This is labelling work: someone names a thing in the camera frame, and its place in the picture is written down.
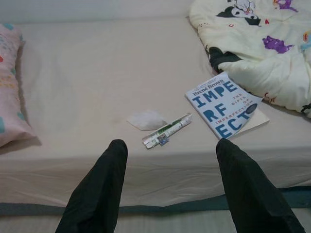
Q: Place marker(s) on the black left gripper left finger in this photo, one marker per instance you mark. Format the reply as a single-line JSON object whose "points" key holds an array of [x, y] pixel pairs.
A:
{"points": [[97, 189]]}

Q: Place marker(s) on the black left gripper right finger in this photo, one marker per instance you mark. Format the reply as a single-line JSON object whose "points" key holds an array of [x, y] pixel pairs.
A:
{"points": [[252, 199]]}

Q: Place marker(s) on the white tissue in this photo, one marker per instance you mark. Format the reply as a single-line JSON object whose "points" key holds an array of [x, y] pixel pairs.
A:
{"points": [[145, 120]]}

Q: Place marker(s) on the white blue paperback book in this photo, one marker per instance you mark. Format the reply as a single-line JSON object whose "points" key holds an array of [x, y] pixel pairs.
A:
{"points": [[213, 106]]}

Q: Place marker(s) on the pink patterned pillow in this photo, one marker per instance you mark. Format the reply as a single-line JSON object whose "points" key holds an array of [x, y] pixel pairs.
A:
{"points": [[12, 97]]}

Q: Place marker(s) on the beige mattress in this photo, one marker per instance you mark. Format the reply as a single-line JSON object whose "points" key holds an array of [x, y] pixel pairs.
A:
{"points": [[97, 72]]}

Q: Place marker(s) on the cream cartoon print quilt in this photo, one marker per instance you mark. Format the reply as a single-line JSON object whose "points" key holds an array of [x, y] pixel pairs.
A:
{"points": [[267, 53]]}

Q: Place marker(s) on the teal bed frame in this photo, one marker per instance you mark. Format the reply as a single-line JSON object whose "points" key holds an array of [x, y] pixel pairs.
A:
{"points": [[145, 208]]}

